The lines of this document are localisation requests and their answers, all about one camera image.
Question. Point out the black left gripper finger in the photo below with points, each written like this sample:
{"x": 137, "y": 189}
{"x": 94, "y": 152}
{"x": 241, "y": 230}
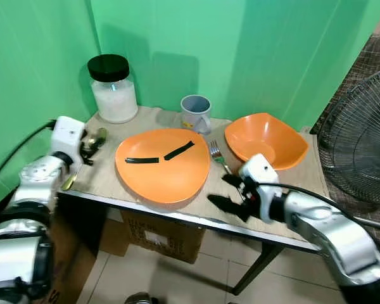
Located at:
{"x": 89, "y": 158}
{"x": 94, "y": 143}

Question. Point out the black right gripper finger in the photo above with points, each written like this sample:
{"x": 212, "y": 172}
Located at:
{"x": 232, "y": 181}
{"x": 225, "y": 204}

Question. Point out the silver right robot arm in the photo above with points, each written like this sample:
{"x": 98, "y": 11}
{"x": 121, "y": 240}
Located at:
{"x": 329, "y": 244}

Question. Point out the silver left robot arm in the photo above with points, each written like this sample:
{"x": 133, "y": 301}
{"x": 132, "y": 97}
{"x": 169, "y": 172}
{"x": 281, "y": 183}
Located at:
{"x": 38, "y": 178}

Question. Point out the gold spoon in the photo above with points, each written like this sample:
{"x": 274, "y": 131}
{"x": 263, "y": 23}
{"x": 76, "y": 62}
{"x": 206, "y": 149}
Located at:
{"x": 100, "y": 138}

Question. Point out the silver fork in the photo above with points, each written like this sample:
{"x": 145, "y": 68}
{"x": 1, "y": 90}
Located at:
{"x": 216, "y": 153}

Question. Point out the glass jar with black lid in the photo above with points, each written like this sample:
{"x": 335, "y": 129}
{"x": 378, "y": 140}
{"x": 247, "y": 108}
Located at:
{"x": 114, "y": 101}

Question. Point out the orange bowl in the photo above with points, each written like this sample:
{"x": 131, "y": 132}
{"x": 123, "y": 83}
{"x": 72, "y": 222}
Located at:
{"x": 266, "y": 139}

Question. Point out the small labelled cardboard box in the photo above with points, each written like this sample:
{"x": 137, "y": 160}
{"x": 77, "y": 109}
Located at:
{"x": 171, "y": 234}

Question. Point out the orange plate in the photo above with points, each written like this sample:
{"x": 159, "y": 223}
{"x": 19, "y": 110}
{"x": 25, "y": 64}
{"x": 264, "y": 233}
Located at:
{"x": 164, "y": 180}

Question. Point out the black metal table leg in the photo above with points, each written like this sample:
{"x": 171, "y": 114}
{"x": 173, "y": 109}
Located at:
{"x": 256, "y": 269}

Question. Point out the grey blue mug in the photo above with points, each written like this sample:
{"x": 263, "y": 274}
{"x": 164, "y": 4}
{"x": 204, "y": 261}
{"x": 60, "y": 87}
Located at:
{"x": 193, "y": 115}

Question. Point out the large printed cardboard box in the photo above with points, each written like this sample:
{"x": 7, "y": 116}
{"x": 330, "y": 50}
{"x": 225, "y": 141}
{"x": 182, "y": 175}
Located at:
{"x": 82, "y": 253}

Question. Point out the brown woven fabric sofa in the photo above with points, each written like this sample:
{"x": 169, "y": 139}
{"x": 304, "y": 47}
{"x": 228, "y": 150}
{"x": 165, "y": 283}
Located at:
{"x": 361, "y": 60}

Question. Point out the grey robot foot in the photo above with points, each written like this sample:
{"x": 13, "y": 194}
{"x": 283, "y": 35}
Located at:
{"x": 139, "y": 298}

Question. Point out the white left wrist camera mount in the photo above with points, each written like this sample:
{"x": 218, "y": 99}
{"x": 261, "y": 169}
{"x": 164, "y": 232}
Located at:
{"x": 66, "y": 134}

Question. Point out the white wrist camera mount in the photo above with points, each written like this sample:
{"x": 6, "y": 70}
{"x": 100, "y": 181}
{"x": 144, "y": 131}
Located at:
{"x": 259, "y": 170}
{"x": 66, "y": 134}

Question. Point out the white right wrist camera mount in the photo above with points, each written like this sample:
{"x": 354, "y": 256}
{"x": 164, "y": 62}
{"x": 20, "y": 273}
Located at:
{"x": 259, "y": 170}

